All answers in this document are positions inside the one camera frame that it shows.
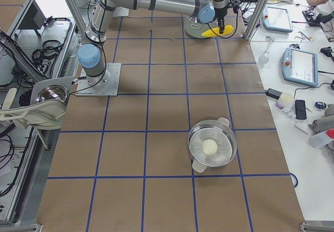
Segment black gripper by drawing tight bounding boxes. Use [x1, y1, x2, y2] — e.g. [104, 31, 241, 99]
[213, 0, 240, 34]

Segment yellow corn cob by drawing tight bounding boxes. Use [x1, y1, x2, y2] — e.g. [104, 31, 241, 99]
[201, 25, 234, 38]

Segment large steel pot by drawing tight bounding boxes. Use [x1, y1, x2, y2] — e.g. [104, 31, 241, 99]
[184, 16, 212, 39]

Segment steel steamer pot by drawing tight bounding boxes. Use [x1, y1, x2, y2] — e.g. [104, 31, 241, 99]
[187, 117, 237, 173]

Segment far teach pendant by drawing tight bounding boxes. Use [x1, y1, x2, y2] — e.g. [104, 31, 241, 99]
[262, 6, 293, 33]

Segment teach pendant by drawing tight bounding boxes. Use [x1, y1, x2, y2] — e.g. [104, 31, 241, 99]
[281, 48, 318, 87]
[262, 6, 293, 33]

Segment black power adapter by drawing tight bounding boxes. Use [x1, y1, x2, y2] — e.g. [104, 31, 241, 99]
[265, 88, 282, 100]

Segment near teach pendant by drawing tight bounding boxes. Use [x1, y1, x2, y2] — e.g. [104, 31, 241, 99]
[281, 48, 318, 87]

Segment purple white cup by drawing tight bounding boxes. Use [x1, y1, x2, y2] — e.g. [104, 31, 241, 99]
[276, 92, 294, 109]

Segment black phone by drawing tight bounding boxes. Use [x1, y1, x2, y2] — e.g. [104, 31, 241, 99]
[295, 100, 307, 120]

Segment white steamed bun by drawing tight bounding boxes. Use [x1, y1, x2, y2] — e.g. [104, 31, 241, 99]
[202, 139, 218, 155]

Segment black computer mouse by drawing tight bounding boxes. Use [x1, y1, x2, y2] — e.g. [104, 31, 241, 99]
[314, 101, 327, 109]

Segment grey cloth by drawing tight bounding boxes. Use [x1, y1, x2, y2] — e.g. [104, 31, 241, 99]
[308, 108, 333, 134]

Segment plastic bottle red cap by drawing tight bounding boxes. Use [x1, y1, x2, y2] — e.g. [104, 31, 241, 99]
[308, 129, 333, 148]

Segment glass lid on chair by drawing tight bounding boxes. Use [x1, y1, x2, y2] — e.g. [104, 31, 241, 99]
[35, 85, 67, 103]

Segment black monitor on floor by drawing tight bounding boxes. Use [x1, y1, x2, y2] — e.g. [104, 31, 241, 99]
[18, 0, 46, 37]

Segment aluminium frame post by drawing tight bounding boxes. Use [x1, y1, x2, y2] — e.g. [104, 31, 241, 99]
[244, 0, 268, 41]

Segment coiled black cables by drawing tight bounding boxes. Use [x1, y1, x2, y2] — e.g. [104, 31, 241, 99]
[31, 39, 63, 65]

